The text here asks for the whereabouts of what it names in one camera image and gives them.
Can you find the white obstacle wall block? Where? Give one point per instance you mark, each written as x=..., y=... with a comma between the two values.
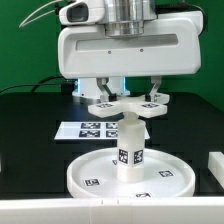
x=216, y=166

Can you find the white round table top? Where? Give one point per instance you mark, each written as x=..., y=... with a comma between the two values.
x=95, y=175

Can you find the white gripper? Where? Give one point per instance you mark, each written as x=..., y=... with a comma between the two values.
x=168, y=46

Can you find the white cross table base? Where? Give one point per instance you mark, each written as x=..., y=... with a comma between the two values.
x=137, y=105

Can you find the white marker board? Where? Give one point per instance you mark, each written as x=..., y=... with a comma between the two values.
x=87, y=130

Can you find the white front obstacle wall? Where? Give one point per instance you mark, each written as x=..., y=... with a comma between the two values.
x=192, y=210

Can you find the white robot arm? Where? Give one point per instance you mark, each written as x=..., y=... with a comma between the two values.
x=121, y=18

